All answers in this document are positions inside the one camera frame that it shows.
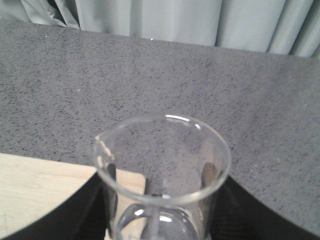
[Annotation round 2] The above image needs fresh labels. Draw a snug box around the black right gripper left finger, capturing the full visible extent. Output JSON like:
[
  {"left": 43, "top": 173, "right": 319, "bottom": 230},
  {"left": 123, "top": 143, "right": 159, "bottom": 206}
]
[{"left": 1, "top": 173, "right": 109, "bottom": 240}]

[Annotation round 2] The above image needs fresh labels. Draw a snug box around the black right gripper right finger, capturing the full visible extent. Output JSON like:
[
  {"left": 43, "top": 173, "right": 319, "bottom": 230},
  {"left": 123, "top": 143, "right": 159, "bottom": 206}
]
[{"left": 209, "top": 176, "right": 320, "bottom": 240}]

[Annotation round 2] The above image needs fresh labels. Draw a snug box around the clear glass beaker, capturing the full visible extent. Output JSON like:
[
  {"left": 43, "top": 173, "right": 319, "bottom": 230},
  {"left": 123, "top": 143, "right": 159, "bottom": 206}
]
[{"left": 93, "top": 113, "right": 231, "bottom": 240}]

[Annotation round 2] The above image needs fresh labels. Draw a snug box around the light wooden cutting board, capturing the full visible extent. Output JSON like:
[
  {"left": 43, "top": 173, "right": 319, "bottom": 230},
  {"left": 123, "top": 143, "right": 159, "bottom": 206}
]
[{"left": 0, "top": 152, "right": 147, "bottom": 240}]

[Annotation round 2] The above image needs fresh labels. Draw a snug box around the grey curtain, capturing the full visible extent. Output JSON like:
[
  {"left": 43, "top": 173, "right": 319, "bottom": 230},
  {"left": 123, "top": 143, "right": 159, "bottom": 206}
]
[{"left": 0, "top": 0, "right": 320, "bottom": 58}]

